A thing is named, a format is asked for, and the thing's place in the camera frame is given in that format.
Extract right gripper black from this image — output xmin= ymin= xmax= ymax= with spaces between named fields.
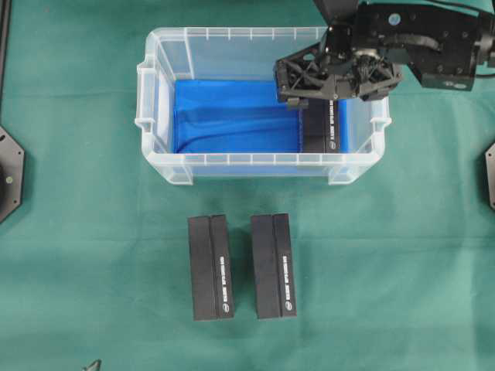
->
xmin=274 ymin=1 xmax=482 ymax=108

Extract black camera box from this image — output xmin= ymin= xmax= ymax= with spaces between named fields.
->
xmin=188 ymin=215 xmax=235 ymax=321
xmin=302 ymin=99 xmax=340 ymax=153
xmin=251 ymin=213 xmax=297 ymax=319

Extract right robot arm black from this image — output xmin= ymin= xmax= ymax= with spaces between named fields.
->
xmin=274 ymin=1 xmax=494 ymax=108

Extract blue cloth case liner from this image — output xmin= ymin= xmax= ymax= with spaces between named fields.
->
xmin=171 ymin=80 xmax=350 ymax=154

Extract small dark pointed object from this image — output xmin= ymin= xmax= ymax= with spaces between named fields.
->
xmin=79 ymin=355 xmax=103 ymax=371

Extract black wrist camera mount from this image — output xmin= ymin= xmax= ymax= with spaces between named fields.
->
xmin=313 ymin=0 xmax=360 ymax=26

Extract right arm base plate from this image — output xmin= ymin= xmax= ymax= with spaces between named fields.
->
xmin=485 ymin=143 xmax=495 ymax=210

